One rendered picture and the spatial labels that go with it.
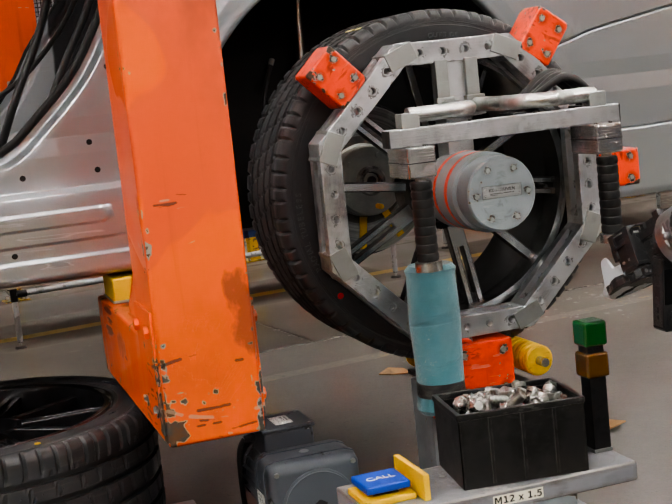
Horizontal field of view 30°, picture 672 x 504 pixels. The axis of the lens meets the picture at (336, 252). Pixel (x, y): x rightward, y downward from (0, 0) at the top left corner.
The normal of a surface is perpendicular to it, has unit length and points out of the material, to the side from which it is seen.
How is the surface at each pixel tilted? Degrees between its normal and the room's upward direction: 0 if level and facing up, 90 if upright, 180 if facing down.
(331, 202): 90
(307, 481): 90
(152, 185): 90
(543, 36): 90
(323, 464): 68
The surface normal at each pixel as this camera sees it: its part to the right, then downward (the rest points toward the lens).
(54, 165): 0.32, 0.10
